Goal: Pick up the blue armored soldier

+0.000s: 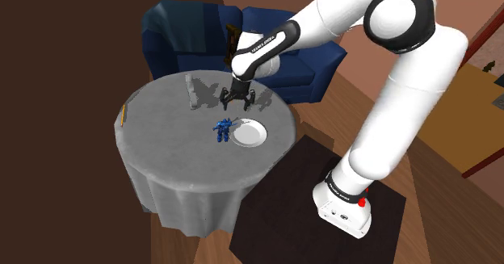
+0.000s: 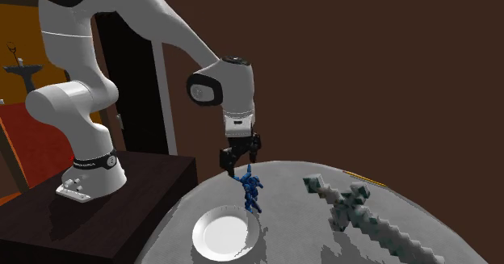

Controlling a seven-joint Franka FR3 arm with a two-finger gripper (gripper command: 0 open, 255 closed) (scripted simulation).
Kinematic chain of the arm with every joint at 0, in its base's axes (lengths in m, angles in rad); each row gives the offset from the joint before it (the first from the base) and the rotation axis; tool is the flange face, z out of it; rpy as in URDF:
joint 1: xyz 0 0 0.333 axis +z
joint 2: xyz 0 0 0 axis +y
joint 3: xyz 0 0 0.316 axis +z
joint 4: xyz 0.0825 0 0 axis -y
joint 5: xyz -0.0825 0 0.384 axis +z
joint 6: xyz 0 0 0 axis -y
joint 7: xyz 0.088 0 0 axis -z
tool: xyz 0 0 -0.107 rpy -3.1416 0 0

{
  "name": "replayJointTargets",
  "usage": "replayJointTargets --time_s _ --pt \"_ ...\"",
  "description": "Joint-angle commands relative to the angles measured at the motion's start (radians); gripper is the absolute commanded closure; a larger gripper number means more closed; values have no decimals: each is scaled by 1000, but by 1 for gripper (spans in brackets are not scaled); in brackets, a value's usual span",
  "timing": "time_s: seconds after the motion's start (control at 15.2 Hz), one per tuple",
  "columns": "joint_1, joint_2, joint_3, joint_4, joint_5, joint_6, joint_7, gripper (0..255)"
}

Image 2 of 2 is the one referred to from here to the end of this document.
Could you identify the red seat with wooden frame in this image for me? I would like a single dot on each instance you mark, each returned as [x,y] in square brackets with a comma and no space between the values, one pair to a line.
[35,145]

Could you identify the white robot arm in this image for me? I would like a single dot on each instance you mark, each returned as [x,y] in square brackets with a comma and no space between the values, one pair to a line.
[75,109]

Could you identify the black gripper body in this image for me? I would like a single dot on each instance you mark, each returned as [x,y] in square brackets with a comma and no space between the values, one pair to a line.
[241,144]

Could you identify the dark robot stand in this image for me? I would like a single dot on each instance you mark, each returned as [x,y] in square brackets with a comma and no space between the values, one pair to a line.
[149,192]

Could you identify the grey pixel sword toy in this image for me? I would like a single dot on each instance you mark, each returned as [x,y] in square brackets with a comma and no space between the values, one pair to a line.
[354,212]

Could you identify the dark door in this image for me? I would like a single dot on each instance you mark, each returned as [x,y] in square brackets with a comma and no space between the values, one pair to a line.
[130,98]

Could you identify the white plate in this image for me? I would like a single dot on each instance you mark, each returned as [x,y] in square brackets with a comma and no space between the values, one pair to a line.
[224,233]

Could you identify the yellow pencil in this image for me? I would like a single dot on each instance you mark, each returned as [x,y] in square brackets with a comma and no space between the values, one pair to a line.
[364,178]

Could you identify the dark pedestal sink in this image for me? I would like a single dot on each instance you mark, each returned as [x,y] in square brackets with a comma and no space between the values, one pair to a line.
[26,72]

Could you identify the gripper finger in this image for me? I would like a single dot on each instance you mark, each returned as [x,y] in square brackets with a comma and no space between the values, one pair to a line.
[256,148]
[227,161]

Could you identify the blue robot figure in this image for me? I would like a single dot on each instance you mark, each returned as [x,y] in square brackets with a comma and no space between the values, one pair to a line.
[250,188]

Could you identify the round grey table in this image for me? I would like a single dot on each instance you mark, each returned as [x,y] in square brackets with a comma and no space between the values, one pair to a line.
[299,227]

